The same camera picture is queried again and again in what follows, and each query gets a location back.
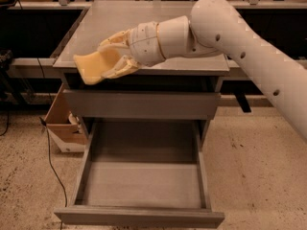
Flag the grey metal frame rail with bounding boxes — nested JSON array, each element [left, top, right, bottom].
[[8, 55, 249, 81]]

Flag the black cable on floor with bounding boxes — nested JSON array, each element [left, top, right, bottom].
[[38, 116, 69, 230]]

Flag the grey drawer cabinet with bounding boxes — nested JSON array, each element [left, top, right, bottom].
[[56, 1, 224, 137]]

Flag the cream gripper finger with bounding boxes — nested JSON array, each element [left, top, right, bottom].
[[103, 55, 141, 79], [97, 30, 130, 51]]

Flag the yellow sponge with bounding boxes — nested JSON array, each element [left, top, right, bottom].
[[73, 49, 120, 85]]

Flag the wooden box on floor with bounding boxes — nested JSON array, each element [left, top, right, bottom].
[[44, 85, 87, 152]]

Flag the closed grey top drawer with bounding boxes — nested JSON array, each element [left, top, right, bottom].
[[63, 89, 221, 120]]

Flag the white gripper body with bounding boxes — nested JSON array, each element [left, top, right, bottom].
[[129, 21, 165, 67]]

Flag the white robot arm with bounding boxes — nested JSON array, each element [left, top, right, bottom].
[[98, 0, 307, 139]]

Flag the open grey middle drawer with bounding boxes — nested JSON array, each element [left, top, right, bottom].
[[55, 120, 224, 229]]

